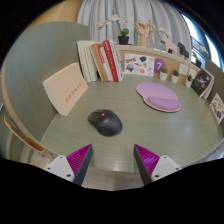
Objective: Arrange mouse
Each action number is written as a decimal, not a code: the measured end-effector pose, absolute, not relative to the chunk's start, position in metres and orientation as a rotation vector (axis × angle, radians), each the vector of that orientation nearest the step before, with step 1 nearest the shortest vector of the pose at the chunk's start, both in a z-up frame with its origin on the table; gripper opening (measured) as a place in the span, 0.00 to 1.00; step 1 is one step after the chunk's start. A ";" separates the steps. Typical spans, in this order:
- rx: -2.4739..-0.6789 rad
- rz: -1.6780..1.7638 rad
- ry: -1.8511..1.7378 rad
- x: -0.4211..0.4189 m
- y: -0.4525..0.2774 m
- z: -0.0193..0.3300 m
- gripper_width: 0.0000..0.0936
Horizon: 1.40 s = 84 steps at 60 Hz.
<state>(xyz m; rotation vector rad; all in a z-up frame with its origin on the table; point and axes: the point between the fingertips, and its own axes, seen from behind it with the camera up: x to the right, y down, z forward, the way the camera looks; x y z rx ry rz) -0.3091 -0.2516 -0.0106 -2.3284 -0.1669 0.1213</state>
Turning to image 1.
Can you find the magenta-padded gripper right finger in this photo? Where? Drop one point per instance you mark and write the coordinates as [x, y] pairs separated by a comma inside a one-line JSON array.
[[149, 161]]

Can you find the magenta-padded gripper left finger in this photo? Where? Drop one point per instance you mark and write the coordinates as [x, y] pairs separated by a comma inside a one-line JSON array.
[[77, 162]]

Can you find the black computer mouse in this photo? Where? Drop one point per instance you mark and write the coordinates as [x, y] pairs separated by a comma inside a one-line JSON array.
[[105, 122]]

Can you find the purple mouse pad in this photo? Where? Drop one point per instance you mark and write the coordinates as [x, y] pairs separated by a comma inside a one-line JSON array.
[[156, 95]]

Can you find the beige book with red text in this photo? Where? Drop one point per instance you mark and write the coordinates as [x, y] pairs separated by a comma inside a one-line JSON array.
[[65, 88]]

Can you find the colourful sticker card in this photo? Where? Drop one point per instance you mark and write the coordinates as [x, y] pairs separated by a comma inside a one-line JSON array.
[[218, 108]]

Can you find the black cover book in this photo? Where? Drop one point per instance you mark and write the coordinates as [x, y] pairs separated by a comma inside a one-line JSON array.
[[201, 82]]

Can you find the purple round number sign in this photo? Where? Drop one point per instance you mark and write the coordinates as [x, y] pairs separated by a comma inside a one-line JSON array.
[[159, 65]]

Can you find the white sticker sheet card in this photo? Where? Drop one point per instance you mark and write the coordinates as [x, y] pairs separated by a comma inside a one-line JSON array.
[[139, 65]]

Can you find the white books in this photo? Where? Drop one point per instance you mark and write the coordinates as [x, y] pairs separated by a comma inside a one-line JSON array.
[[86, 60]]

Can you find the grey-green desk partition panel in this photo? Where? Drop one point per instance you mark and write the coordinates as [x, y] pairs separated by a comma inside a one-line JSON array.
[[218, 78], [36, 53]]

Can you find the white orchid in black pot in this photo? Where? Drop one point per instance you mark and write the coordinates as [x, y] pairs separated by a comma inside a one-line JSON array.
[[164, 32], [123, 40], [198, 62]]

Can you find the black wooden horse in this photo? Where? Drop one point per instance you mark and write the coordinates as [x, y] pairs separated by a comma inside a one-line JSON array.
[[183, 50]]

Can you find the pink wooden horse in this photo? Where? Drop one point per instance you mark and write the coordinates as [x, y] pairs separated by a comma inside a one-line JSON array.
[[169, 46]]

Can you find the wooden hand model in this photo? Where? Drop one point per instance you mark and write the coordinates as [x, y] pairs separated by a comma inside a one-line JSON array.
[[142, 31]]

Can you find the window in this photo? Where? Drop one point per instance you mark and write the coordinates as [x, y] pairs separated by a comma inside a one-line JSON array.
[[205, 43]]

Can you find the wooden artist mannequin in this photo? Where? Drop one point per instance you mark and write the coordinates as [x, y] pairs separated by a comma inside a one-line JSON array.
[[151, 30]]

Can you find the grey curtain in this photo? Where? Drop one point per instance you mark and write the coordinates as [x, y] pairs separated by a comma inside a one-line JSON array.
[[146, 10]]

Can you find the white wall socket plate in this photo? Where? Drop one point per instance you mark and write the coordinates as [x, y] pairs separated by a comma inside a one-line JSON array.
[[183, 69], [192, 73]]

